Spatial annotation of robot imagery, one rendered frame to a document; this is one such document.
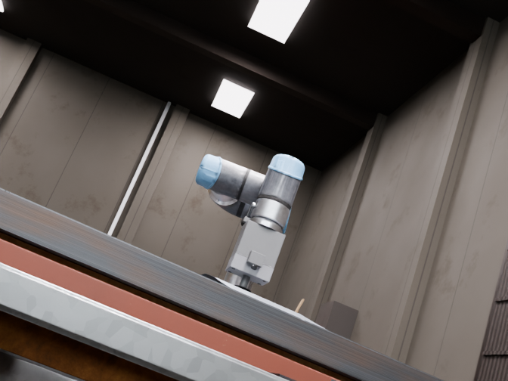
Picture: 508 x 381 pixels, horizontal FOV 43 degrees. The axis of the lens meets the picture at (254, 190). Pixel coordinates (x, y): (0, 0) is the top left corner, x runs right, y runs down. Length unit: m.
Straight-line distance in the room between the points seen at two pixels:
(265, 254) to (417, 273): 5.78
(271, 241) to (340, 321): 7.21
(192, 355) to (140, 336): 0.05
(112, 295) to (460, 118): 7.06
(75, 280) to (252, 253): 0.49
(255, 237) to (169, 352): 0.76
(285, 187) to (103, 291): 0.57
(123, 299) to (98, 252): 0.07
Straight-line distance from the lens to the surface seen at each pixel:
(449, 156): 7.55
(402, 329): 6.91
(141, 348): 0.58
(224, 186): 1.45
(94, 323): 0.57
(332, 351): 0.99
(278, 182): 1.35
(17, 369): 1.68
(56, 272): 0.89
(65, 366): 1.03
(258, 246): 1.31
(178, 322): 0.91
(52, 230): 0.90
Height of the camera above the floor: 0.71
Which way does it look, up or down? 18 degrees up
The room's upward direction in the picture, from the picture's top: 21 degrees clockwise
